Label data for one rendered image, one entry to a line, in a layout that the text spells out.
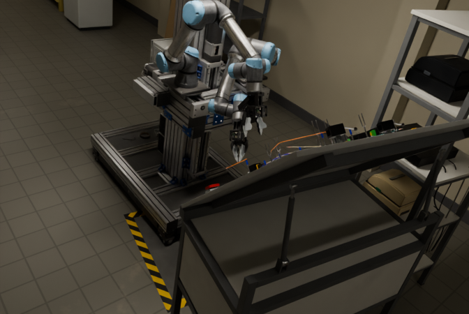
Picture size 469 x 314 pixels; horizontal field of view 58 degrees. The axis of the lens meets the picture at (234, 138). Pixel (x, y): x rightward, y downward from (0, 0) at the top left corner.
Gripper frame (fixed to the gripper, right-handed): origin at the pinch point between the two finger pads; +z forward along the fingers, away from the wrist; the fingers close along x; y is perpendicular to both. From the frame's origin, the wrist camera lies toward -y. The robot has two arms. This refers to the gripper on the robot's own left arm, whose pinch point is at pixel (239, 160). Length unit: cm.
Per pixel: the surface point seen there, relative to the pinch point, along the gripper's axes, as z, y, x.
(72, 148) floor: -57, -112, -187
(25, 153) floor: -45, -89, -216
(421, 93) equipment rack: -43, -26, 93
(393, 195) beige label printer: 1, -74, 79
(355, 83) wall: -151, -208, 65
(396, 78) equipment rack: -55, -29, 82
